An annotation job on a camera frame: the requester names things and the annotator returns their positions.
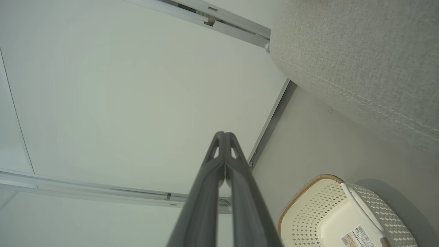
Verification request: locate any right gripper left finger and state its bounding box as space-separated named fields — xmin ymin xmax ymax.
xmin=166 ymin=131 xmax=226 ymax=247

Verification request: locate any aluminium wall frame rail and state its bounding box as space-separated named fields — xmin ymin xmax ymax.
xmin=125 ymin=0 xmax=272 ymax=49
xmin=0 ymin=169 xmax=232 ymax=214

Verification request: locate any white basket label sticker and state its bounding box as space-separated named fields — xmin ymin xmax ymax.
xmin=341 ymin=224 xmax=378 ymax=247

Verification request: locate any grey fabric sofa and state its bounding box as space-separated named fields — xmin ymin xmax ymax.
xmin=269 ymin=0 xmax=439 ymax=153

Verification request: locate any cream perforated laundry basket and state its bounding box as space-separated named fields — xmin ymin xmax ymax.
xmin=277 ymin=174 xmax=419 ymax=247

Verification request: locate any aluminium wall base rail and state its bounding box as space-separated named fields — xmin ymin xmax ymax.
xmin=247 ymin=79 xmax=297 ymax=169

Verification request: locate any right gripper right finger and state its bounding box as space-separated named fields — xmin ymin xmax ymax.
xmin=224 ymin=132 xmax=283 ymax=247

